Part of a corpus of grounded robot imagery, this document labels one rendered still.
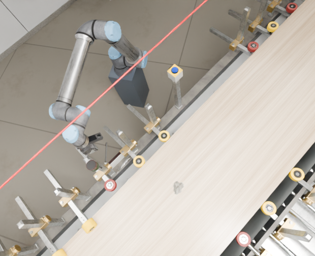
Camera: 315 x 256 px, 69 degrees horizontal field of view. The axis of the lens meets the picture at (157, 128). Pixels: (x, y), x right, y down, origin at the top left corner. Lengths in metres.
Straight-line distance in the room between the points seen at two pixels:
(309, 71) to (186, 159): 1.09
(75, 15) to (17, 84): 1.32
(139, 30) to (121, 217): 2.56
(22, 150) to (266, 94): 2.70
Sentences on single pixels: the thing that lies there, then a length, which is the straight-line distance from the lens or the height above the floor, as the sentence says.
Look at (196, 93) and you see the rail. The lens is 1.98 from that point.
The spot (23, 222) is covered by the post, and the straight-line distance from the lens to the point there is 1.58.
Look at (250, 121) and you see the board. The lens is 1.71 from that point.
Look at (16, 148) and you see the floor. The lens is 3.28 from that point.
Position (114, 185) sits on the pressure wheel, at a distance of 1.62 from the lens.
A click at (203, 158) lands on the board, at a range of 1.58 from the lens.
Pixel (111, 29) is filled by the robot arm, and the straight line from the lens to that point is 1.53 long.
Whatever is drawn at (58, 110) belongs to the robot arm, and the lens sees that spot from 1.44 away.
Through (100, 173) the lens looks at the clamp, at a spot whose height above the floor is 0.87.
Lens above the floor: 2.44
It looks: 68 degrees down
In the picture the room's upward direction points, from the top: 21 degrees counter-clockwise
